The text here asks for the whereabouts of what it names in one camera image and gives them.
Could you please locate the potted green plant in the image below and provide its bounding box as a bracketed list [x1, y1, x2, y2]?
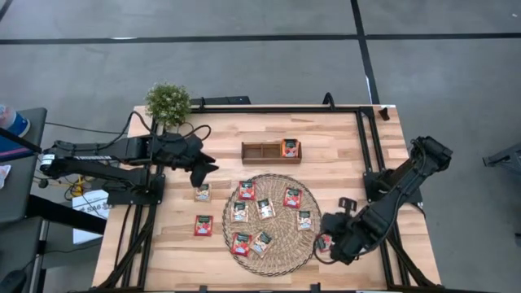
[144, 81, 192, 129]

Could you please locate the white printed label paper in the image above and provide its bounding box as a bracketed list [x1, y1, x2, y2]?
[72, 189, 111, 223]

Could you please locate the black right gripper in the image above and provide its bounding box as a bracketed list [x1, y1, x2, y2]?
[321, 212, 361, 265]

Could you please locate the flat black device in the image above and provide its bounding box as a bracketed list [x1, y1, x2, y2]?
[190, 95, 252, 107]

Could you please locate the beige vanilla apple tea packet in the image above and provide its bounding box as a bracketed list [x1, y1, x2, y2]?
[194, 183, 212, 203]
[230, 201, 250, 224]
[249, 231, 274, 259]
[296, 210, 314, 233]
[256, 198, 277, 221]

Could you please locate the white blue canister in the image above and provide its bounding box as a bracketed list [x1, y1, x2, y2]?
[0, 104, 32, 138]

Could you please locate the orange peach tea packet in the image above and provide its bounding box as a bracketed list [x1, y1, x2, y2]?
[281, 138, 300, 159]

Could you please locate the white paper scrap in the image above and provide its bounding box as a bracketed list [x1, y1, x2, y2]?
[0, 164, 12, 190]

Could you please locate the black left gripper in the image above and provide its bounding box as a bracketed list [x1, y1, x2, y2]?
[156, 132, 220, 188]

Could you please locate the blue box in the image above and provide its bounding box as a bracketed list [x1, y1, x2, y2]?
[0, 133, 42, 164]

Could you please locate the grey side table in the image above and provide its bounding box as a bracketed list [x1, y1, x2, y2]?
[0, 107, 49, 293]

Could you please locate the black computer mouse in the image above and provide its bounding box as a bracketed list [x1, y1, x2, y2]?
[0, 269, 28, 293]

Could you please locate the yellow cable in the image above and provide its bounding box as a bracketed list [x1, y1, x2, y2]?
[67, 178, 86, 199]

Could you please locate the grey chair base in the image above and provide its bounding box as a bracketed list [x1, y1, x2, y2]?
[482, 142, 521, 178]

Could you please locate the round woven placemat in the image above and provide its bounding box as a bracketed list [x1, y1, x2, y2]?
[221, 173, 322, 278]

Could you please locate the thin black floor cable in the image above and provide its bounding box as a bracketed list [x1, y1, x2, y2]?
[43, 120, 129, 135]

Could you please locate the wooden three-compartment tray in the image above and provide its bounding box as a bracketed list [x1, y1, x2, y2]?
[240, 141, 303, 165]

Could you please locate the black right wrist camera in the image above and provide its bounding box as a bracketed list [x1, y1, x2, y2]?
[337, 196, 358, 213]

